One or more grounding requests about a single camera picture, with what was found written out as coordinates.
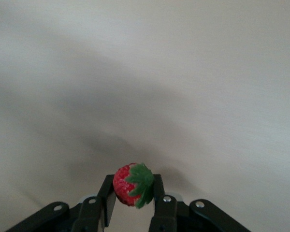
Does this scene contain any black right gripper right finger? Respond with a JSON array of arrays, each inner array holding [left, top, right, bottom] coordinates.
[[148, 174, 253, 232]]

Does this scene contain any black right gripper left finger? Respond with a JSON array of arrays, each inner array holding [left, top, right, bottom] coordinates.
[[4, 174, 117, 232]]

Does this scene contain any red strawberry with green leaves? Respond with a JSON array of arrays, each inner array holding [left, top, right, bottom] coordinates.
[[112, 162, 155, 209]]

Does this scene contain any brown table cloth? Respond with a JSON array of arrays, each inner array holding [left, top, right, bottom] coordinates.
[[0, 0, 290, 232]]

